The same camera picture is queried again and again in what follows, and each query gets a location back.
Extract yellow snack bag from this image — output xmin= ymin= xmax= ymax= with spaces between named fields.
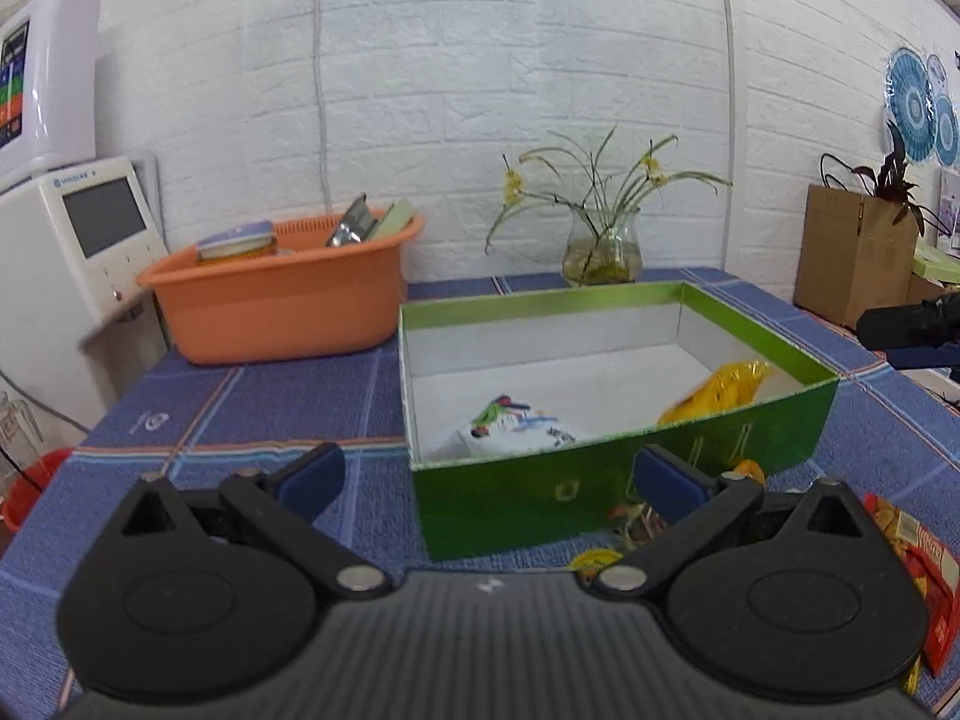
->
xmin=658 ymin=361 xmax=771 ymax=426

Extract white snack packet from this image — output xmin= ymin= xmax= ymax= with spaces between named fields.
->
xmin=444 ymin=394 xmax=589 ymax=458

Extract red snack bag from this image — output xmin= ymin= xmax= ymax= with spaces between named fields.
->
xmin=864 ymin=493 xmax=958 ymax=676

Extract brown paper bag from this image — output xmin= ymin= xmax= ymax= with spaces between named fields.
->
xmin=793 ymin=153 xmax=919 ymax=328

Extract blue checkered tablecloth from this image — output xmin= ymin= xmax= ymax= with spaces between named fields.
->
xmin=2 ymin=268 xmax=958 ymax=718

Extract small yellow snack packet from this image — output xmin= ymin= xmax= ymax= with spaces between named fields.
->
xmin=568 ymin=548 xmax=623 ymax=583

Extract dark purple plant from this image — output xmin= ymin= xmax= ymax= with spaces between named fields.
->
xmin=818 ymin=121 xmax=949 ymax=236

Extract green cardboard box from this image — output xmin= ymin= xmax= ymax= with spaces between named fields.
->
xmin=398 ymin=281 xmax=838 ymax=561

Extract orange plastic basin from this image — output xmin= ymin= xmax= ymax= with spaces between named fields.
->
xmin=137 ymin=215 xmax=425 ymax=366

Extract red bucket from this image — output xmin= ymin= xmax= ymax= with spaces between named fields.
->
xmin=2 ymin=449 xmax=73 ymax=533

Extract white water dispenser machine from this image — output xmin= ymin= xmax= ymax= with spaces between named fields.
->
xmin=2 ymin=156 xmax=167 ymax=429

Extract blue lidded tin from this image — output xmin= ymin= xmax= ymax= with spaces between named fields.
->
xmin=197 ymin=221 xmax=277 ymax=265

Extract glass vase with flowers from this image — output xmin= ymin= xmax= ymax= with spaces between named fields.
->
xmin=483 ymin=128 xmax=732 ymax=286

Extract metal plate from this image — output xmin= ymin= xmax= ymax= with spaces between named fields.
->
xmin=325 ymin=193 xmax=379 ymax=249

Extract pale green plate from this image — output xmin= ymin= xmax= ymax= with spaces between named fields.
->
xmin=371 ymin=200 xmax=415 ymax=241

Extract white water purifier tank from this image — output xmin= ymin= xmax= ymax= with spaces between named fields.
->
xmin=0 ymin=0 xmax=101 ymax=190

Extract blue decorative wall plates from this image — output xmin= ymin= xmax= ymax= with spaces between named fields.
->
xmin=885 ymin=47 xmax=958 ymax=167

